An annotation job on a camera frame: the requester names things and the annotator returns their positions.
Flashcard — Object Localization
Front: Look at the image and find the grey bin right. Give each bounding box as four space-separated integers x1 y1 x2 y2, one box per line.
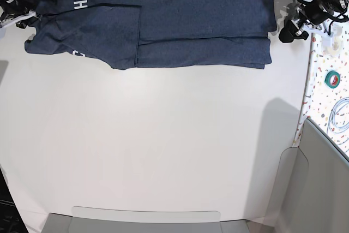
274 120 348 232

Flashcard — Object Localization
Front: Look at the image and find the grey tray bottom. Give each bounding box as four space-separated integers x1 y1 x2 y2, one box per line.
42 206 261 232

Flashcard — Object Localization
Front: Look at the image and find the navy blue t-shirt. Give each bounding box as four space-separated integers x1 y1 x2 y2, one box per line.
25 0 277 70

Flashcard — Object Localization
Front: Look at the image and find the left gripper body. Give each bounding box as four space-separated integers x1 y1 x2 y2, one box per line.
279 20 334 43

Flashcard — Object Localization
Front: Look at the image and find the clear tape roll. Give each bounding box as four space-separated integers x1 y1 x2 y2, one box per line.
322 25 343 57

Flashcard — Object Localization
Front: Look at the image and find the white coiled cable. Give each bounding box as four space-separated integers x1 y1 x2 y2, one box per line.
326 97 349 137

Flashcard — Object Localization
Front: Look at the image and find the confetti patterned side cloth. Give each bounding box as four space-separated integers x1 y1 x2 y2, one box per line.
293 19 348 154

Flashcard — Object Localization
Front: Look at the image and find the green tape roll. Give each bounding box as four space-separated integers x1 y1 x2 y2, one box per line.
324 70 340 89

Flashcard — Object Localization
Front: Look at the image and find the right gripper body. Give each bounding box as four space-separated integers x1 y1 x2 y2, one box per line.
1 10 37 29

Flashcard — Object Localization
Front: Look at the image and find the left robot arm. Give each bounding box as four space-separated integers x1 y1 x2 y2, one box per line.
279 0 348 43

